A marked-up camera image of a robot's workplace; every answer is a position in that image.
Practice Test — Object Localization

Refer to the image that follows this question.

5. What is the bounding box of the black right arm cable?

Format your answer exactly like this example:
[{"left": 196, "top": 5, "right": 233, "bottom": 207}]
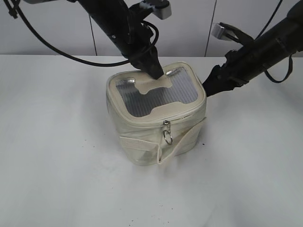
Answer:
[{"left": 264, "top": 53, "right": 294, "bottom": 83}]

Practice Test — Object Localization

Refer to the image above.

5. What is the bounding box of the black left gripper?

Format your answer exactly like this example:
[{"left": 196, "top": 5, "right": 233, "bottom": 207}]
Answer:
[{"left": 129, "top": 46, "right": 164, "bottom": 80}]

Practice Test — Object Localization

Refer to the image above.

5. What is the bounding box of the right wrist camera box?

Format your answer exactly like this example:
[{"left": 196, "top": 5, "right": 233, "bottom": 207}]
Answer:
[{"left": 211, "top": 22, "right": 254, "bottom": 45}]

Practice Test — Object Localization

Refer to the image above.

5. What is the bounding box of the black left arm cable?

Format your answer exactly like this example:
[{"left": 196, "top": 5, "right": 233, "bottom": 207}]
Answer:
[{"left": 4, "top": 0, "right": 133, "bottom": 67}]

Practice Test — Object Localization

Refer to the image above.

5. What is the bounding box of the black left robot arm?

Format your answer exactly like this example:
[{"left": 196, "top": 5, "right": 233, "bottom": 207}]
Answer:
[{"left": 78, "top": 0, "right": 164, "bottom": 79}]

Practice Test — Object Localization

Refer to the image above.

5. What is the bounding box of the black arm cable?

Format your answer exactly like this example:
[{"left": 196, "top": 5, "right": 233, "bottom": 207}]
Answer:
[
  {"left": 264, "top": 53, "right": 294, "bottom": 83},
  {"left": 4, "top": 0, "right": 133, "bottom": 67}
]

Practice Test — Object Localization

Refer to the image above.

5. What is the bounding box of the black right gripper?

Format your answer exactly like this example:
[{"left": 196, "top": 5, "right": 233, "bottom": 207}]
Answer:
[{"left": 203, "top": 65, "right": 246, "bottom": 96}]

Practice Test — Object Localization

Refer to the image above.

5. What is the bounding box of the metal zipper pull ring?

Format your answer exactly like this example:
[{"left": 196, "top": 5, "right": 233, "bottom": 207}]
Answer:
[{"left": 162, "top": 120, "right": 174, "bottom": 145}]

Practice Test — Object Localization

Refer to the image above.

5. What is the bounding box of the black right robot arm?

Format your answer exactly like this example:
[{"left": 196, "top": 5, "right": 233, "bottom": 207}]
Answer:
[{"left": 203, "top": 0, "right": 303, "bottom": 96}]

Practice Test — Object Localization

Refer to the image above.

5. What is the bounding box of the cream fabric zipper bag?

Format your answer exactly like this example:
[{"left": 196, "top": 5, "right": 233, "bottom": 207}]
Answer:
[{"left": 106, "top": 62, "right": 206, "bottom": 166}]

